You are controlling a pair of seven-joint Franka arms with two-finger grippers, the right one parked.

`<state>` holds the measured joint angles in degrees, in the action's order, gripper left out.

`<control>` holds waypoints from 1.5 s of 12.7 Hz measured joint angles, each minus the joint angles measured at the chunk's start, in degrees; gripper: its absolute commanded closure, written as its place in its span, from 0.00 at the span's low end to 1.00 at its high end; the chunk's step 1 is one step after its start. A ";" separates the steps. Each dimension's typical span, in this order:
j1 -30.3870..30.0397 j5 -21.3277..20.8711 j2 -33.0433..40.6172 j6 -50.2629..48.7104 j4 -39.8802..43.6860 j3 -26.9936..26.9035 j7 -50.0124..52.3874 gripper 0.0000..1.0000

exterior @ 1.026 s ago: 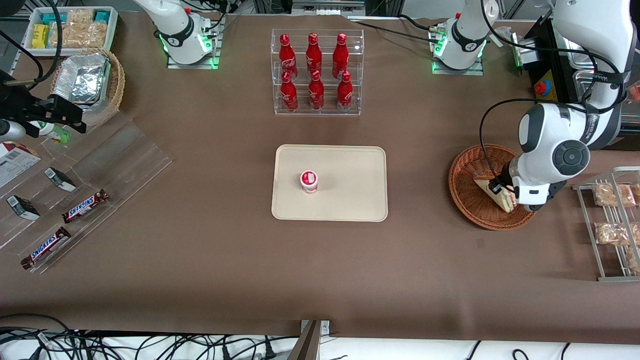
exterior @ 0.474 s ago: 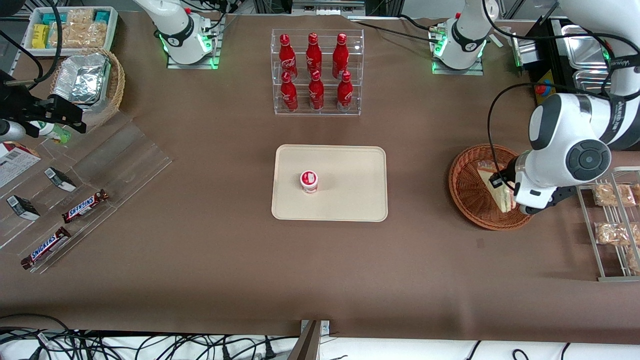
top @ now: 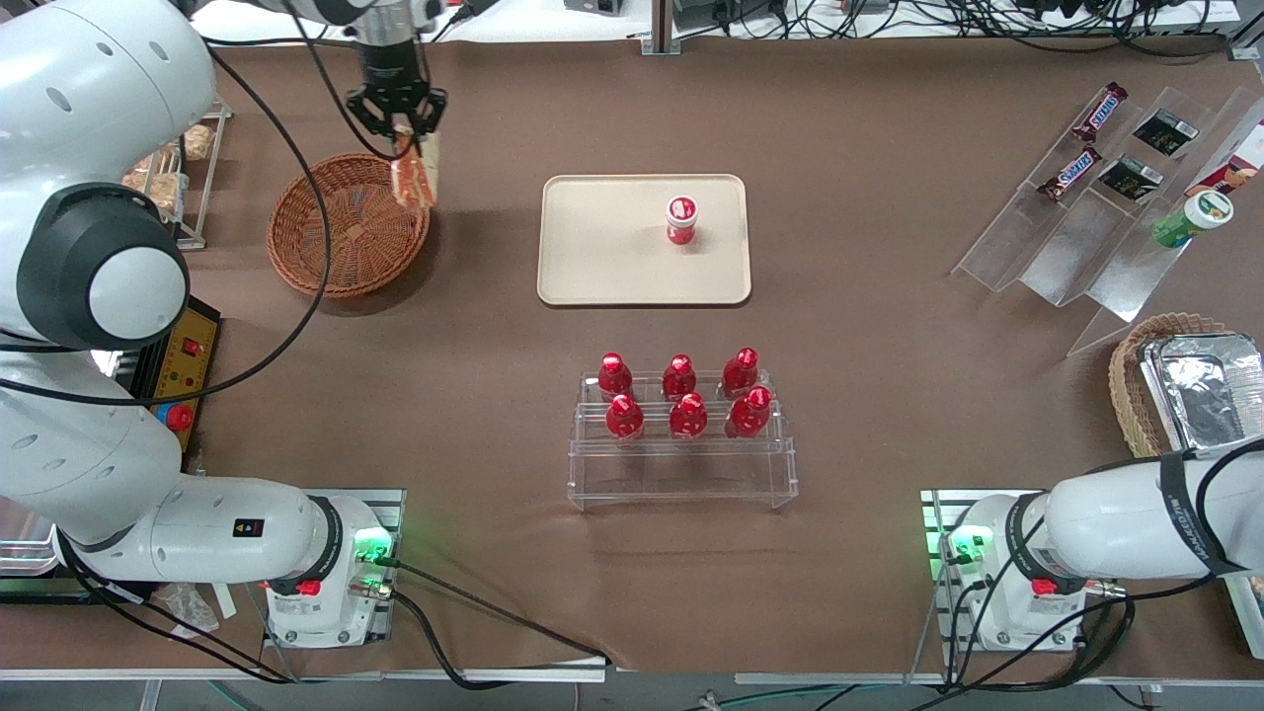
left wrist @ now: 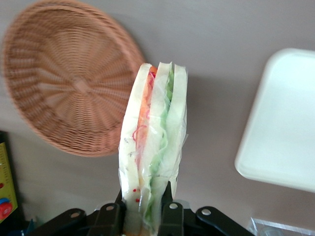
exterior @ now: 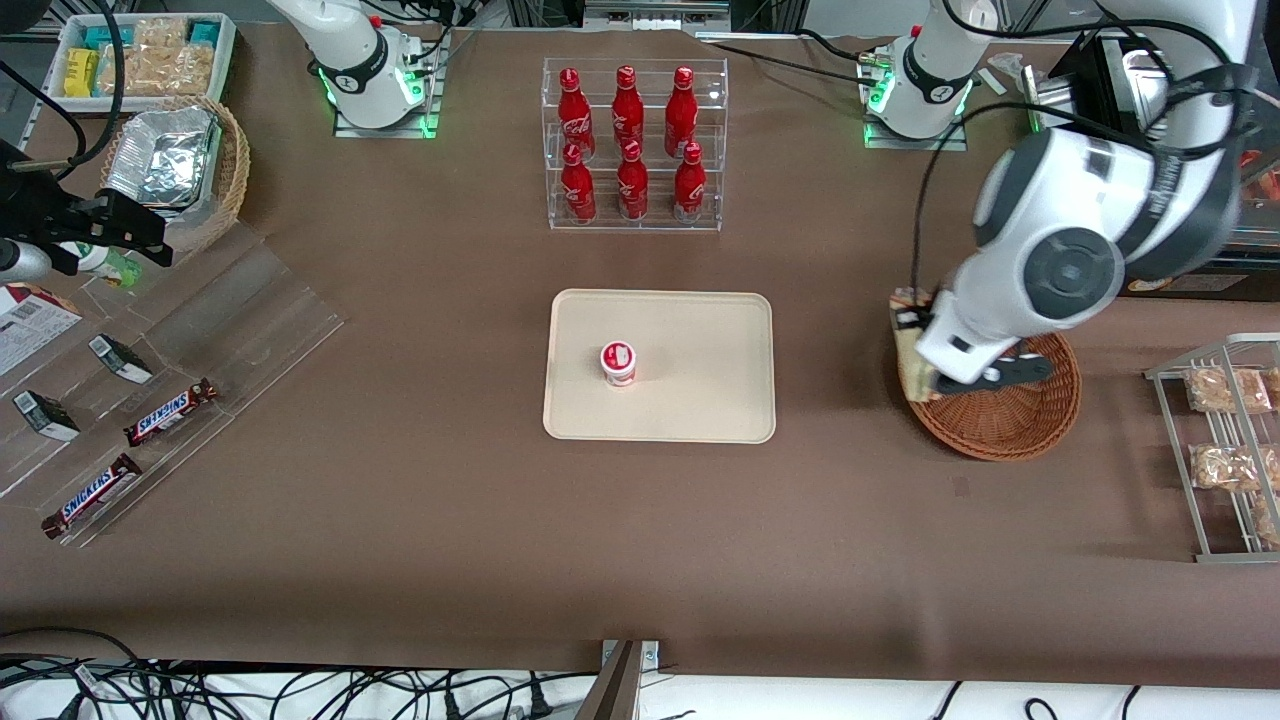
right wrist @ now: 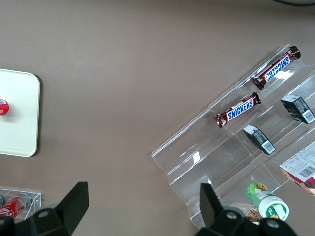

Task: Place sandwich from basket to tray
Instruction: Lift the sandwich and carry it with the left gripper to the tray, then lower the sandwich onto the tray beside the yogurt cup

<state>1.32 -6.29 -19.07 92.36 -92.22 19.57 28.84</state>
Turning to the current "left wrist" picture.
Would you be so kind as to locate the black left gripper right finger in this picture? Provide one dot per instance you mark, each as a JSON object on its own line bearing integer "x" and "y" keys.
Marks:
{"x": 172, "y": 218}

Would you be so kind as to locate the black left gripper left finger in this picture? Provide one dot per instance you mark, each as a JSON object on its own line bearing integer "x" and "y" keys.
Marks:
{"x": 110, "y": 218}

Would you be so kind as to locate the triangle sandwich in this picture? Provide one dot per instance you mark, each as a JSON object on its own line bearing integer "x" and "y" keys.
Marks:
{"x": 157, "y": 127}

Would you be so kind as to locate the round brown wicker basket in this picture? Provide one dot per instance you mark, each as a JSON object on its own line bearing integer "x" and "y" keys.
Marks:
{"x": 69, "y": 81}

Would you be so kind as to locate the white plastic tray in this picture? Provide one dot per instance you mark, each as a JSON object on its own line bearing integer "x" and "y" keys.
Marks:
{"x": 280, "y": 118}

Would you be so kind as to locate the clear plastic container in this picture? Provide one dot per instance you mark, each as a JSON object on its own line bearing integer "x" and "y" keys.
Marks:
{"x": 283, "y": 227}

